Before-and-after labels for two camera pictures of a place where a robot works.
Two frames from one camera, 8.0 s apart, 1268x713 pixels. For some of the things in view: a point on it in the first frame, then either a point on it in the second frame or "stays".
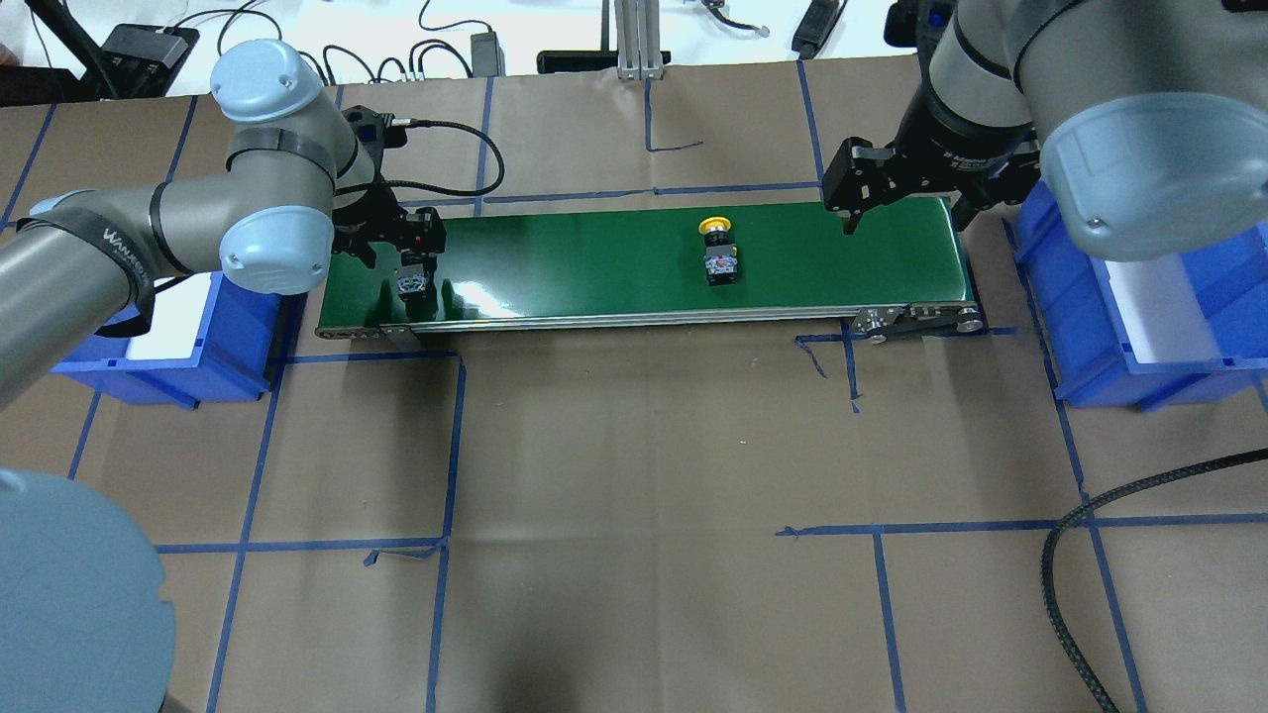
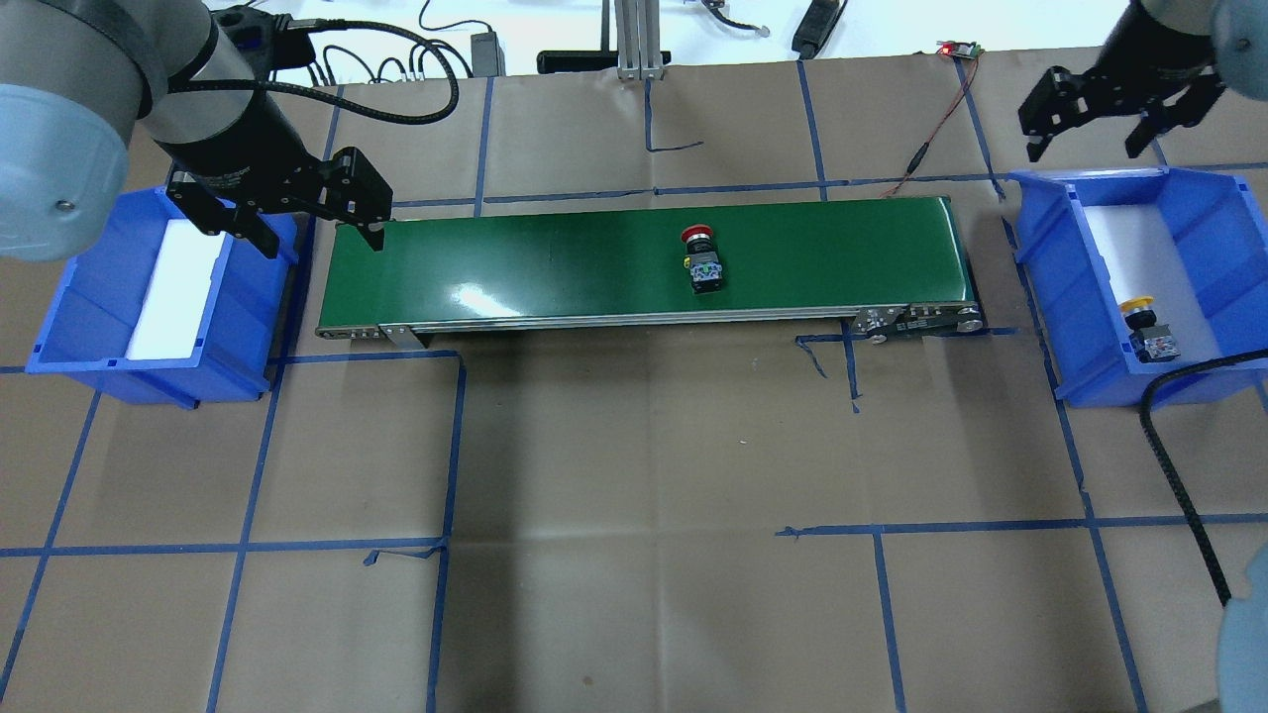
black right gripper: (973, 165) to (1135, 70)
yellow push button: (721, 260) to (1153, 342)
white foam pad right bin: (1162, 312) stays
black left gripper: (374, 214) to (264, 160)
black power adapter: (487, 56) stays
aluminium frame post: (638, 24) stays
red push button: (412, 282) to (703, 264)
